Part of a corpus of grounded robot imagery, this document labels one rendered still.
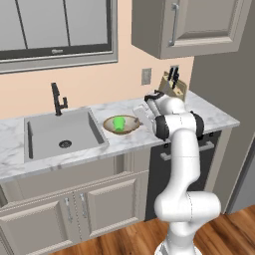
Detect grey framed window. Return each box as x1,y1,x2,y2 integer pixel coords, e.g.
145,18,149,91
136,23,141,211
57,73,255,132
0,0,120,75

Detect grey wall cupboard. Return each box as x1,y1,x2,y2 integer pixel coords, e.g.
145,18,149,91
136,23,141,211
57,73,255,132
130,0,254,61

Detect silver cupboard door handle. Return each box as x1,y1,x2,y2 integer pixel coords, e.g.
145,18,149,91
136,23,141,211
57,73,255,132
167,2,180,47

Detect grey panel under sink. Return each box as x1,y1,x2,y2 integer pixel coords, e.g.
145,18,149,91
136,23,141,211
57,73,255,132
0,154,118,207

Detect green cup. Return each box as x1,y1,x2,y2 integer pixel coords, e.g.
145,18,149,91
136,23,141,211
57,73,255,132
112,116,127,132

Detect tall grey side panel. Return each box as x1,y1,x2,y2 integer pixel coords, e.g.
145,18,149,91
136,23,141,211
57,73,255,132
189,0,255,214

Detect grey sink basin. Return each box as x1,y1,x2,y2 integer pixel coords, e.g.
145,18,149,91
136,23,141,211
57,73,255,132
23,107,111,164

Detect grey dishwasher handle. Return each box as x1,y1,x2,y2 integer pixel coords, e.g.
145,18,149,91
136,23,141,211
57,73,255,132
159,140,215,162

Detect black dishwasher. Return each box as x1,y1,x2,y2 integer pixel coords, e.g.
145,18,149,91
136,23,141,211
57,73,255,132
144,129,223,222

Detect silver base cupboard handle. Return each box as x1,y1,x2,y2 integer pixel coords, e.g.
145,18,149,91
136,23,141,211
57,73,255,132
64,196,74,224
79,192,89,219

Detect black tap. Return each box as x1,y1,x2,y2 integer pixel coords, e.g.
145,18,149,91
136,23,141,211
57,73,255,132
50,82,70,117

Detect black sink drain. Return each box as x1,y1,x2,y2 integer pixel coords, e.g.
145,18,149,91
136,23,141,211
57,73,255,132
58,139,73,149

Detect brown bowl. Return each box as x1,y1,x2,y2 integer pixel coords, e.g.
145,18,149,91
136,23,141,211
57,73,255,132
102,115,142,135

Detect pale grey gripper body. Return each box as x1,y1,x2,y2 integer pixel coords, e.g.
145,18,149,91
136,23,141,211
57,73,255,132
132,103,155,128

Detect grey base cupboard door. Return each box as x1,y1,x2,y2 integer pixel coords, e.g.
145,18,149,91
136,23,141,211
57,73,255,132
0,190,83,255
72,171,150,242

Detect grey wall cupboard door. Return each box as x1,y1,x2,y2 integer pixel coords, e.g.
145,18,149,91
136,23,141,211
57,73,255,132
160,0,252,60

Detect tan knife block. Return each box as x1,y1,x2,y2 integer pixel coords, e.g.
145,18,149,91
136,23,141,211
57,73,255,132
157,71,188,103

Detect black knife handles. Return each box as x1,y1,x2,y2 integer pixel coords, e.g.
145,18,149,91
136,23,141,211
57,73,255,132
167,66,180,90

